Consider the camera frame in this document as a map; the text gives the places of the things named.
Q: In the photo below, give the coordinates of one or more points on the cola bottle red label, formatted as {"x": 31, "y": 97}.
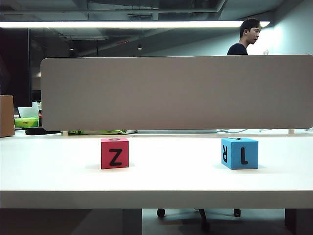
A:
{"x": 40, "y": 117}

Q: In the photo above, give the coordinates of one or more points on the green tissue box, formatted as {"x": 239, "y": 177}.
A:
{"x": 25, "y": 121}

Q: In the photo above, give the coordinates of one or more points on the white paper sheet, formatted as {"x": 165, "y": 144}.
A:
{"x": 29, "y": 111}

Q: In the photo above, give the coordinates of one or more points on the red Z letter block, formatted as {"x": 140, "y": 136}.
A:
{"x": 115, "y": 154}

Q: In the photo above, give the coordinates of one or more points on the long ceiling light strip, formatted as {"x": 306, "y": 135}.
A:
{"x": 132, "y": 24}

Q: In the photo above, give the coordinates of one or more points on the beige desk divider panel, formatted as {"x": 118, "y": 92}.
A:
{"x": 176, "y": 93}

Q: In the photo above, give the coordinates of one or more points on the dark monitor screen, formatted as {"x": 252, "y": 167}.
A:
{"x": 14, "y": 66}

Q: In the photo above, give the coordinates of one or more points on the blue L letter block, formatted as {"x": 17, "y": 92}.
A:
{"x": 240, "y": 154}

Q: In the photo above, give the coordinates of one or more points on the brown cardboard box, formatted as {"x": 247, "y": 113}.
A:
{"x": 6, "y": 115}

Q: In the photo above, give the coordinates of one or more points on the man in dark shirt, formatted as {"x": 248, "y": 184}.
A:
{"x": 245, "y": 36}

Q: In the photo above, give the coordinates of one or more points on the black office chair base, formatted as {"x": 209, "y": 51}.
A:
{"x": 203, "y": 218}

